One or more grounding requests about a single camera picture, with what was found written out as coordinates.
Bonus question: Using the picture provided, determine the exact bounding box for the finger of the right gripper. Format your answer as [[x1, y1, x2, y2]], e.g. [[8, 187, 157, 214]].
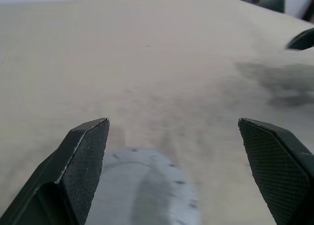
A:
[[284, 27, 314, 51]]

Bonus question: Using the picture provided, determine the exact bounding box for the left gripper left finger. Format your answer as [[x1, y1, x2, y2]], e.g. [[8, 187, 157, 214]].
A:
[[0, 117, 110, 225]]

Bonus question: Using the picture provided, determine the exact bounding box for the black folding chair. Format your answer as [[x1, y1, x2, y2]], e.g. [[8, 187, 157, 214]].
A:
[[239, 0, 287, 14]]

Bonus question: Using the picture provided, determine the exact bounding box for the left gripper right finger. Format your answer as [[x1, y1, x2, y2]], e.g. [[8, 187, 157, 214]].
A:
[[237, 117, 314, 225]]

